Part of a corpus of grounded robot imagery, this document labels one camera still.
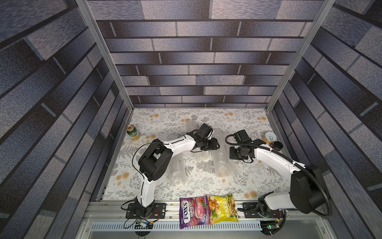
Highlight clear bubble wrap sheet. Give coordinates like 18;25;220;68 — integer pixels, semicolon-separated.
191;127;238;178

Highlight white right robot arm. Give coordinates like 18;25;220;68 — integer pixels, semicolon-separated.
225;130;333;218

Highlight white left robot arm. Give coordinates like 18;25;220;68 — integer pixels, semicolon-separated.
134;123;220;212

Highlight red jam jar black lid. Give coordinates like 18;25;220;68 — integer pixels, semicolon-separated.
272;141;284;151

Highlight yellow snack bag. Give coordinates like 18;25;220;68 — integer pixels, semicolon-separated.
208;194;239;224

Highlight green beverage can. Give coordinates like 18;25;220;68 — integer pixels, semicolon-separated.
126;124;138;137

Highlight purple Fox's candy bag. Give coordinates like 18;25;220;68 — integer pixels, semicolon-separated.
179;196;211;229

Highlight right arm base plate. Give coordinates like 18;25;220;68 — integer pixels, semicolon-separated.
242;202;284;219

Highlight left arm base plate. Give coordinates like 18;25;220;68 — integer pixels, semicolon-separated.
125;203;167;219

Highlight black corrugated cable conduit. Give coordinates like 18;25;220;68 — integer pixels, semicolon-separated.
224;133;333;218

